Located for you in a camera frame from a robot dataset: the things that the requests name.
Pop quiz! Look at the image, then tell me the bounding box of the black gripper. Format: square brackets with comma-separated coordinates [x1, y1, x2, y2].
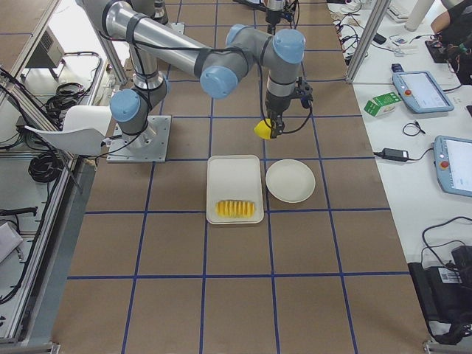
[264, 77, 313, 139]

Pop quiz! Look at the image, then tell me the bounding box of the yellow lemon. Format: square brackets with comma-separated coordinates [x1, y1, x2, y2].
[253, 119, 270, 140]

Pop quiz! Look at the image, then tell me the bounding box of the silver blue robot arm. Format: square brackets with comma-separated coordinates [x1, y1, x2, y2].
[78, 1, 313, 139]

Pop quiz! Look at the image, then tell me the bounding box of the white round plate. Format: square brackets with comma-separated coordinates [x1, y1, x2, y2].
[265, 159, 316, 204]

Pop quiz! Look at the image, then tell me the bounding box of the white rectangular tray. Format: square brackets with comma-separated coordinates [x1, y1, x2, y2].
[206, 155, 264, 225]

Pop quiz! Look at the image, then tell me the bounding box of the sliced yellow mango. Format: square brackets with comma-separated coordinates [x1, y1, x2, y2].
[215, 200, 255, 218]

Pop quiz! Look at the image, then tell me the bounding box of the green white carton box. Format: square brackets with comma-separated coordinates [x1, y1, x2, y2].
[364, 91, 401, 117]

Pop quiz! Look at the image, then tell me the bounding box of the black power adapter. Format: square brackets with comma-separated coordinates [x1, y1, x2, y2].
[381, 147, 409, 162]

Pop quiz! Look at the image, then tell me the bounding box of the blue teach pendant upper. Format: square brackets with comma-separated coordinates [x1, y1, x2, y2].
[392, 71, 454, 114]

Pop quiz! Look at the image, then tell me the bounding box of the blue teach pendant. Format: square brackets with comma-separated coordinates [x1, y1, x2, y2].
[433, 136, 471, 197]
[392, 71, 454, 114]

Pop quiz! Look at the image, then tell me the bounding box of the blue teach pendant lower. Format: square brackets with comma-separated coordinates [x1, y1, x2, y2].
[433, 136, 471, 197]

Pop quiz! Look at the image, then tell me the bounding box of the white plastic chair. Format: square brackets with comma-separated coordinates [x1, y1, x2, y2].
[25, 105, 112, 156]

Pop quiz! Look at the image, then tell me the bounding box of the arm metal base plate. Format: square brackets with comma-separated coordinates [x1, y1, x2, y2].
[106, 115, 172, 163]

